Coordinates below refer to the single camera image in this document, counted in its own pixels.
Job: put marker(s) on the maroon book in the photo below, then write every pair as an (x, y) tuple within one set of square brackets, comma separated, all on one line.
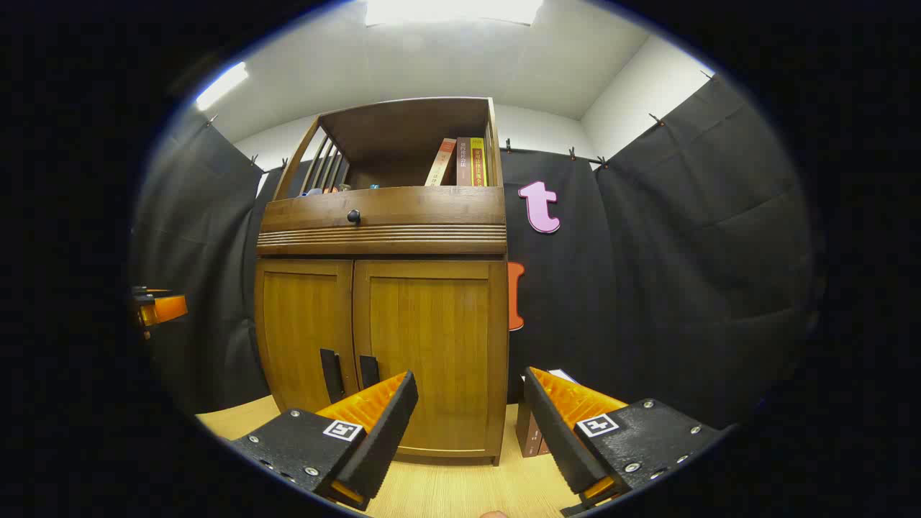
[(464, 162)]

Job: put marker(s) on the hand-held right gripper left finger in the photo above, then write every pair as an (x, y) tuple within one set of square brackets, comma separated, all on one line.
[(385, 439)]

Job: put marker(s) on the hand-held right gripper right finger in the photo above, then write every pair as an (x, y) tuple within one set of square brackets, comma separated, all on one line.
[(557, 432)]

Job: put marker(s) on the yellow book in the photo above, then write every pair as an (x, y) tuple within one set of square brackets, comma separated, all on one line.
[(479, 162)]

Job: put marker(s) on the wooden cabinet door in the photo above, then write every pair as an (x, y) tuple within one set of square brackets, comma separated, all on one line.
[(302, 324), (432, 324)]

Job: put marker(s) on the wooden double-door shoe cabinet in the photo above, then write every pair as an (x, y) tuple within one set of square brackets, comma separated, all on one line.
[(403, 137)]

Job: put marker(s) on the dark brown book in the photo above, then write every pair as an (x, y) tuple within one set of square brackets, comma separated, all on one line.
[(529, 432)]

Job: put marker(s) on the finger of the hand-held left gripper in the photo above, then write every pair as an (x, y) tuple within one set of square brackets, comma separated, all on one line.
[(165, 309)]

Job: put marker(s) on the blue book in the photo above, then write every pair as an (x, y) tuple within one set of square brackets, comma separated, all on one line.
[(565, 375)]

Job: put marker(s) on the large ceiling light panel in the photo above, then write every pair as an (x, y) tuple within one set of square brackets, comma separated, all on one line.
[(453, 11)]

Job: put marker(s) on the black backdrop cloth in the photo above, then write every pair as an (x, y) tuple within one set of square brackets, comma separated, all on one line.
[(683, 252)]

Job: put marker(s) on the small ceiling light strip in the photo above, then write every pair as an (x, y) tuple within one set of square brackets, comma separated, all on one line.
[(221, 85)]

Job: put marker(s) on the wooden drawer with black knob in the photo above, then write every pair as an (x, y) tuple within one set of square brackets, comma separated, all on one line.
[(417, 208)]

